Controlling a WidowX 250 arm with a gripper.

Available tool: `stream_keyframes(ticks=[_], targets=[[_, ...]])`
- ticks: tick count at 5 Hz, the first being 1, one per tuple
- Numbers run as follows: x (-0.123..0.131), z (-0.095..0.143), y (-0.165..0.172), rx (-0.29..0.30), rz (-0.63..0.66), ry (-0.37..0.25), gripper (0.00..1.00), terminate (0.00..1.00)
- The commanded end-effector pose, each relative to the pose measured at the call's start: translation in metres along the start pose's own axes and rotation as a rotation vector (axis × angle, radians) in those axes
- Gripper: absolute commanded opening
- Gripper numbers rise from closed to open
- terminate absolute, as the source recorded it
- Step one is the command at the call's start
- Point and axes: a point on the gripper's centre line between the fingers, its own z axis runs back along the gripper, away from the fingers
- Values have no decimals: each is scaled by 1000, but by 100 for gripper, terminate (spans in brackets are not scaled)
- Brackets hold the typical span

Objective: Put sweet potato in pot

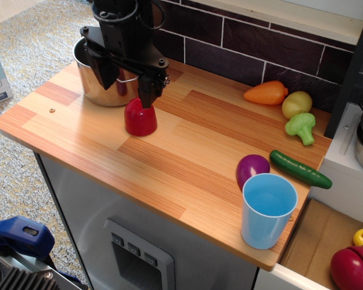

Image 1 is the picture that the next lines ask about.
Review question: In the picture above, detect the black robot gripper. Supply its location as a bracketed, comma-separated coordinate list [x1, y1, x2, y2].
[80, 16, 169, 109]

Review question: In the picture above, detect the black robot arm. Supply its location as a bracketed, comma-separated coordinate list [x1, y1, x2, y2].
[80, 1, 169, 109]

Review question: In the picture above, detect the shiny steel pot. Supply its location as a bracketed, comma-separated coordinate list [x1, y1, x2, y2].
[72, 37, 140, 108]

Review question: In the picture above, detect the yellow toy potato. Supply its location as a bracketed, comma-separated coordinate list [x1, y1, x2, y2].
[281, 91, 313, 119]

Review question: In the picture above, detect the orange toy carrot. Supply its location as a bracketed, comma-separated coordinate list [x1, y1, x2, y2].
[243, 80, 289, 105]

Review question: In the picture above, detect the purple toy eggplant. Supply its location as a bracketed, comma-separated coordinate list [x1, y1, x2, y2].
[235, 154, 270, 191]

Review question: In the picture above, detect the grey toy dishwasher front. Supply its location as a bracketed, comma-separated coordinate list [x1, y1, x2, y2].
[36, 155, 258, 289]

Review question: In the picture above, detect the green toy broccoli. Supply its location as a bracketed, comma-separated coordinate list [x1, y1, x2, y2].
[285, 112, 316, 146]

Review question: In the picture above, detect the light blue plastic cup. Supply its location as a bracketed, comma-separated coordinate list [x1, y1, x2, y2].
[241, 173, 298, 250]

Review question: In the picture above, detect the blue clamp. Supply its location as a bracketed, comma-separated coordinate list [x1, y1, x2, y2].
[0, 216, 55, 259]

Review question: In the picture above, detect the green toy cucumber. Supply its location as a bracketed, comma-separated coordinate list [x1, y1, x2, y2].
[269, 150, 333, 189]

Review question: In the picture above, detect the cardboard box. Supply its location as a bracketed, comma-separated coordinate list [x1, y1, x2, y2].
[280, 199, 363, 289]

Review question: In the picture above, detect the red toy apple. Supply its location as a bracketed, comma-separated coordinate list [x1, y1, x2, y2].
[330, 246, 363, 289]

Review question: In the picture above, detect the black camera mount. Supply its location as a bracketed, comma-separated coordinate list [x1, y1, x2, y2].
[0, 254, 90, 289]

